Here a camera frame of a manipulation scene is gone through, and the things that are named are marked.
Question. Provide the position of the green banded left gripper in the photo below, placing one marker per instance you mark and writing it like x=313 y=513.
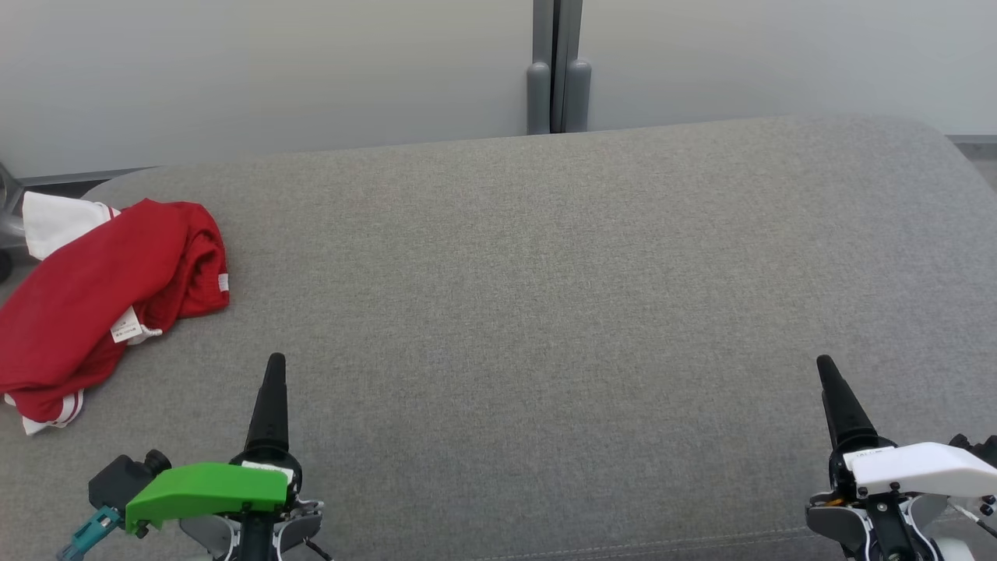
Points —
x=202 y=491

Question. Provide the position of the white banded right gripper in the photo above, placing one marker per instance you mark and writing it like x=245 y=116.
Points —
x=911 y=467

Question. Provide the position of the red jersey top striped trim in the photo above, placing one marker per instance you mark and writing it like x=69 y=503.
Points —
x=62 y=312

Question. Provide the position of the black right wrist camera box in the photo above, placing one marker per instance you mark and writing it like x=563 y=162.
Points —
x=977 y=450

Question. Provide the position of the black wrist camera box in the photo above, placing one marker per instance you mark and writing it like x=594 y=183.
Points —
x=121 y=479
x=977 y=450

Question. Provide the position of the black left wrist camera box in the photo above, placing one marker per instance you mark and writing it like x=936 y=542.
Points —
x=121 y=479

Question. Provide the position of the grey metal cart frame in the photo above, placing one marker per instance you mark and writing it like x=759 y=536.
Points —
x=9 y=206

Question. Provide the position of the grey rounded post foot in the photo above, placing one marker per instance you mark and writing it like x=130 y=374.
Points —
x=579 y=93
x=538 y=97

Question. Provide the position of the grey vertical partition post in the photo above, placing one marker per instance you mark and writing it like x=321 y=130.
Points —
x=559 y=47

